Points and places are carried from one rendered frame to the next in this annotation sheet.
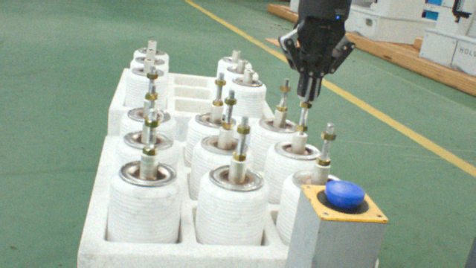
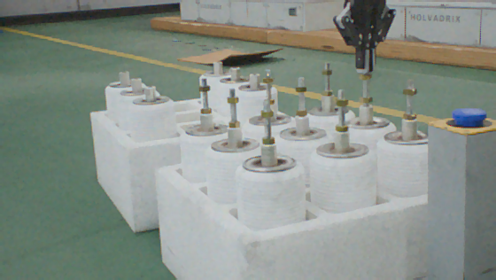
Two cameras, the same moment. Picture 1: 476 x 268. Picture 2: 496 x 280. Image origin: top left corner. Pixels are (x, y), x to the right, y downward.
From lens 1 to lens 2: 0.44 m
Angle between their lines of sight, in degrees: 13
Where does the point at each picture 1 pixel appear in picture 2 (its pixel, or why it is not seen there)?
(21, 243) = not seen: outside the picture
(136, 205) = (277, 189)
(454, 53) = (406, 22)
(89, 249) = (251, 238)
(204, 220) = (328, 194)
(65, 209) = (117, 267)
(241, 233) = (365, 195)
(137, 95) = (149, 128)
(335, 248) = (479, 157)
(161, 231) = (299, 211)
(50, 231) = not seen: outside the picture
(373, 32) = (301, 22)
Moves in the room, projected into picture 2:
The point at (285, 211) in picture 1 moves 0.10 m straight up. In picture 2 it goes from (391, 170) to (391, 104)
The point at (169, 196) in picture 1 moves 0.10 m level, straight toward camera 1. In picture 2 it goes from (300, 175) to (335, 197)
